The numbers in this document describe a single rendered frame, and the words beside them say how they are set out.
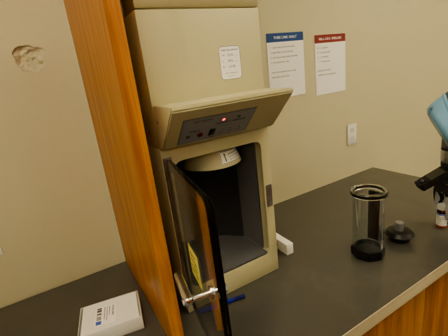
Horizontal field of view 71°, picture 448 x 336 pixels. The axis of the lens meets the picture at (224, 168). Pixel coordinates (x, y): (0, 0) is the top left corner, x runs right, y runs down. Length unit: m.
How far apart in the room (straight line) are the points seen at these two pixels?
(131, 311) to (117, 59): 0.65
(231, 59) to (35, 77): 0.61
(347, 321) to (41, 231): 0.96
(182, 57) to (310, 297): 0.72
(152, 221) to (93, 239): 0.58
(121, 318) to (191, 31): 0.74
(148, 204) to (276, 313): 0.47
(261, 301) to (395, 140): 1.53
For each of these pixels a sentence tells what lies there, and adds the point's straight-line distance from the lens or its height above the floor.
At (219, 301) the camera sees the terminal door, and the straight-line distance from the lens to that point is 0.56.
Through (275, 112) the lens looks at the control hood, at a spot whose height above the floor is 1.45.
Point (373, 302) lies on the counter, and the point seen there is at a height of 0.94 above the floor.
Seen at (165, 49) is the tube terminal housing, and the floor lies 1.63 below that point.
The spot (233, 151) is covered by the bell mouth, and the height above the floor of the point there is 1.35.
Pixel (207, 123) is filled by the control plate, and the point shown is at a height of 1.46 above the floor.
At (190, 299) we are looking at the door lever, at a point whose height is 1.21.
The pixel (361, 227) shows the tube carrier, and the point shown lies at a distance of 1.09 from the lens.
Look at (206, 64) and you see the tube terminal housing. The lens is 0.80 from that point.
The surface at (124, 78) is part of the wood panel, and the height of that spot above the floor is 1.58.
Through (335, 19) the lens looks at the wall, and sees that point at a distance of 1.75.
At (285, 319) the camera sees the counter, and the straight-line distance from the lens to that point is 0.92.
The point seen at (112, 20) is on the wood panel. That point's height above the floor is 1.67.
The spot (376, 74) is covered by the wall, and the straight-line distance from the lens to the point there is 2.00.
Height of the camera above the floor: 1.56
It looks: 17 degrees down
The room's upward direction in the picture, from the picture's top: 7 degrees counter-clockwise
